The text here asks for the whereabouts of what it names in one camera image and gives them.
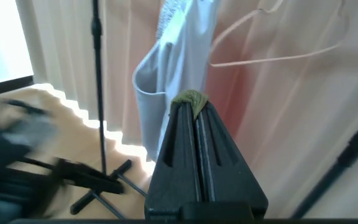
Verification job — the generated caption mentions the pink clothes hanger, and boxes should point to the pink clothes hanger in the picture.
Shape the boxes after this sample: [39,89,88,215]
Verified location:
[208,0,351,68]

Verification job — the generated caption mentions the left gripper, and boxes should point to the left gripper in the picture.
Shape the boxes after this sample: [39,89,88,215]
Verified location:
[0,98,126,218]

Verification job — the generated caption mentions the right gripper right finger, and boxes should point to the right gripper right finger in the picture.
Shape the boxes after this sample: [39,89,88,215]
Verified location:
[195,101,269,220]

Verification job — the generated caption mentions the pale grey shorts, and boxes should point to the pale grey shorts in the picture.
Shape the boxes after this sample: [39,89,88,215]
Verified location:
[131,0,220,162]

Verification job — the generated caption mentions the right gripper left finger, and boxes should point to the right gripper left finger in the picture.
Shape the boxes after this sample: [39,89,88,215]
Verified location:
[144,101,203,220]

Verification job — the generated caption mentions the green garment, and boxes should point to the green garment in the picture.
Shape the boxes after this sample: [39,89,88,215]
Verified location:
[170,89,209,121]

